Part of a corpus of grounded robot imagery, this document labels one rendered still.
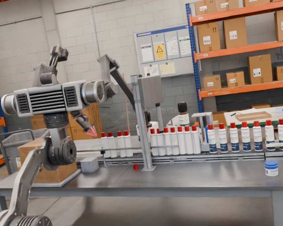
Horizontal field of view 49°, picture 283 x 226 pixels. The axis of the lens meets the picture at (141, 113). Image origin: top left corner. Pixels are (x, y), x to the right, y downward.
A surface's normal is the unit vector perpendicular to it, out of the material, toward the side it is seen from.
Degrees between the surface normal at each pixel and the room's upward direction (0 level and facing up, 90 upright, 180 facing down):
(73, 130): 92
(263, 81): 92
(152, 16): 90
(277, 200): 90
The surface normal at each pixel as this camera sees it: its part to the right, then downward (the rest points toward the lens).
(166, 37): -0.20, 0.18
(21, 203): 0.97, -0.11
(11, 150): 0.13, 0.19
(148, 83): 0.58, 0.04
